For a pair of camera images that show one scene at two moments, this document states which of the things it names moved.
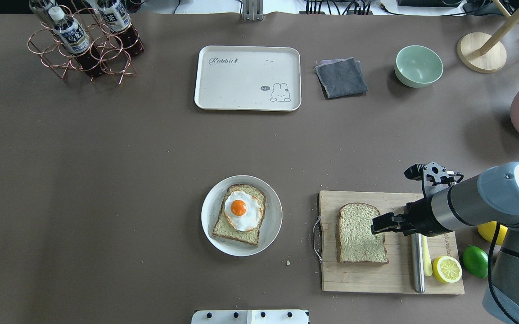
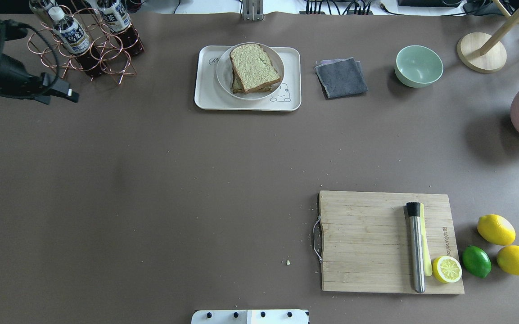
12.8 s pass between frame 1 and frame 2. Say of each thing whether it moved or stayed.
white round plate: moved
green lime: stayed
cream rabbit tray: stayed
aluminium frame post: stayed
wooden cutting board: stayed
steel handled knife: stayed
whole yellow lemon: stayed
